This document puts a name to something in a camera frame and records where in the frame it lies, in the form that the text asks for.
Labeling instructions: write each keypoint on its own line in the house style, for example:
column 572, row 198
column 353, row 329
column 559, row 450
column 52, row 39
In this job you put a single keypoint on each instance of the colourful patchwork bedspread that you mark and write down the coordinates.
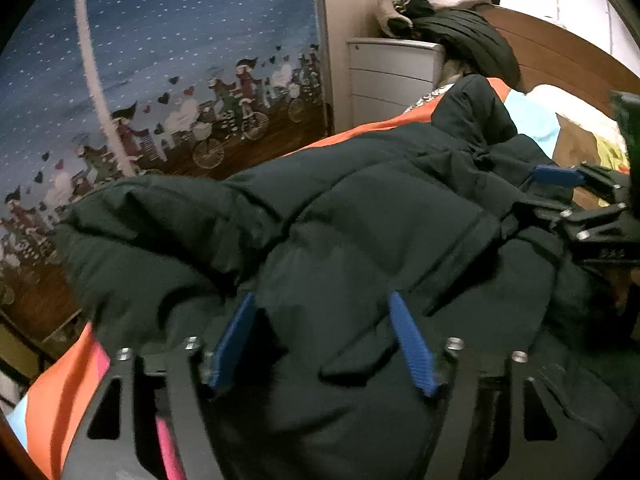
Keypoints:
column 55, row 395

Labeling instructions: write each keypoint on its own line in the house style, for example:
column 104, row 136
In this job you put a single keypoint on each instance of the blue dotted fabric wardrobe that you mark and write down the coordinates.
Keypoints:
column 175, row 35

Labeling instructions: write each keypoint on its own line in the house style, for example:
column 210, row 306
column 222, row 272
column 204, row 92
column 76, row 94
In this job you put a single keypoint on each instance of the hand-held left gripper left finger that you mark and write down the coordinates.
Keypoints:
column 232, row 345

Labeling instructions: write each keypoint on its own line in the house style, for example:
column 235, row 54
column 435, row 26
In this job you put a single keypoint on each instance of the dark striped garment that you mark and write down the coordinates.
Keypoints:
column 412, row 4

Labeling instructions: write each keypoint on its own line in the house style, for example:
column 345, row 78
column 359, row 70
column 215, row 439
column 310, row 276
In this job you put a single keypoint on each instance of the black quilted puffer coat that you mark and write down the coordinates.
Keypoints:
column 470, row 45

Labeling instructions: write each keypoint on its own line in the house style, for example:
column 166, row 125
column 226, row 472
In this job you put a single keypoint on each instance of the white nightstand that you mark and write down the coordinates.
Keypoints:
column 390, row 75

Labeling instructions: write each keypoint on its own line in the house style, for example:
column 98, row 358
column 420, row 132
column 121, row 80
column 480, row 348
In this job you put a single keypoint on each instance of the dark green padded jacket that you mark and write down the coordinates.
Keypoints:
column 350, row 220

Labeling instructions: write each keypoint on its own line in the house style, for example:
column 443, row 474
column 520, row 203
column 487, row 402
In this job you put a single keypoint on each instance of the wooden headboard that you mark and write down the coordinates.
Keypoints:
column 560, row 55

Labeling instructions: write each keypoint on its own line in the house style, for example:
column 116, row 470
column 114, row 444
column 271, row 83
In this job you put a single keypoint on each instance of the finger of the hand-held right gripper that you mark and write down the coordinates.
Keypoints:
column 582, row 222
column 557, row 175

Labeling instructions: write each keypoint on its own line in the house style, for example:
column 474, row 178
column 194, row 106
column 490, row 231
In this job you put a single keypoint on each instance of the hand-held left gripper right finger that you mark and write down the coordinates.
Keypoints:
column 412, row 345

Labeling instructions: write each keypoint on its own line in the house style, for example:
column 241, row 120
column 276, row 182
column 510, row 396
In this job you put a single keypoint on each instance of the cream pillow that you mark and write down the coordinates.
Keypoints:
column 570, row 107

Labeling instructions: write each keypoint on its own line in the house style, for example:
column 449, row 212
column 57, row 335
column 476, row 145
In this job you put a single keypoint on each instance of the light wooden wardrobe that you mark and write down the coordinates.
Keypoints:
column 340, row 10

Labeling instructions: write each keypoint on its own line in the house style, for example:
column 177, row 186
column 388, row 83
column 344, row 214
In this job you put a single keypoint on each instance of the beige hooded garment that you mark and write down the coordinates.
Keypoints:
column 392, row 17

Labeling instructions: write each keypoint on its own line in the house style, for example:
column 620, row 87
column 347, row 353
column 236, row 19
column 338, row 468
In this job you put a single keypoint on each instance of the pink garment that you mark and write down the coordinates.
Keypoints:
column 470, row 1

